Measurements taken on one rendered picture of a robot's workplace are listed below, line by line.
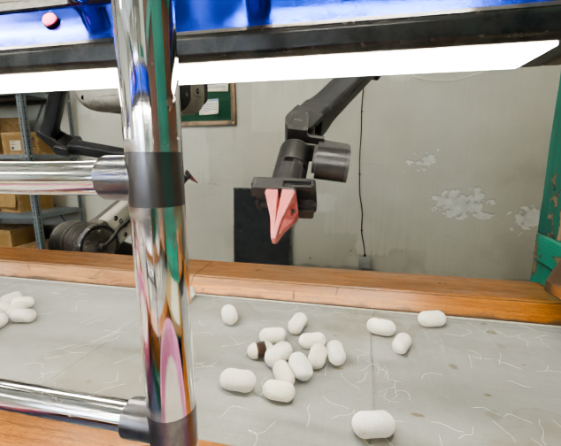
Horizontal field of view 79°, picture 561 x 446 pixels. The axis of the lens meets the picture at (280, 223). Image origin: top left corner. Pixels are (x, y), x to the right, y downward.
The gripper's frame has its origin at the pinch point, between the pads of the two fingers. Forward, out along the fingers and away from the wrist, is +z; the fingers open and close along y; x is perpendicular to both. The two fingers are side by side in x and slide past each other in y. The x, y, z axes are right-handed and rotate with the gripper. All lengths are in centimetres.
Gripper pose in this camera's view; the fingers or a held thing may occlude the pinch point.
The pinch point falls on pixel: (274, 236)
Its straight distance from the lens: 49.9
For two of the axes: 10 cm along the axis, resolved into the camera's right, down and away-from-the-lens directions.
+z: -1.8, 7.7, -6.1
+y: 9.8, 0.6, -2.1
